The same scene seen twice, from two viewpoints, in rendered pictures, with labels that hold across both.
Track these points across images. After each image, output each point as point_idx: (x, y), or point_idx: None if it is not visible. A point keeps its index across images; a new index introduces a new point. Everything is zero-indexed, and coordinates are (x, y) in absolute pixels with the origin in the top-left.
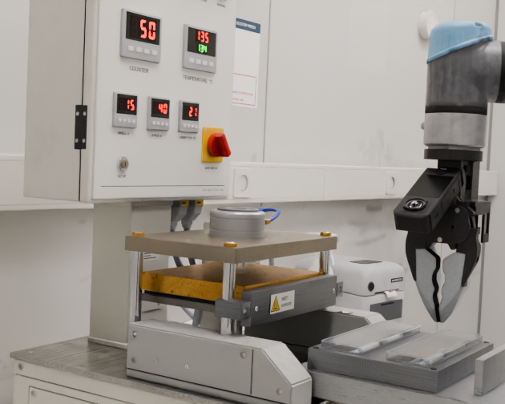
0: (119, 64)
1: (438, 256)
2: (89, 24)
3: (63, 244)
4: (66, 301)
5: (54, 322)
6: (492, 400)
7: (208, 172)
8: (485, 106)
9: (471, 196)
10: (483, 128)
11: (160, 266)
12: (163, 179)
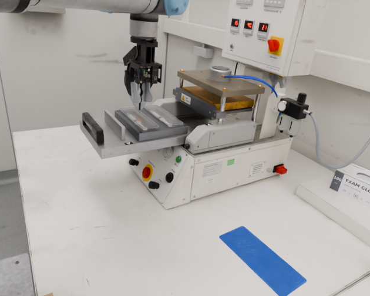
0: (236, 6)
1: (141, 83)
2: None
3: (345, 101)
4: (339, 128)
5: (330, 134)
6: (99, 121)
7: (271, 59)
8: (130, 14)
9: (140, 60)
10: (130, 26)
11: (252, 94)
12: (247, 56)
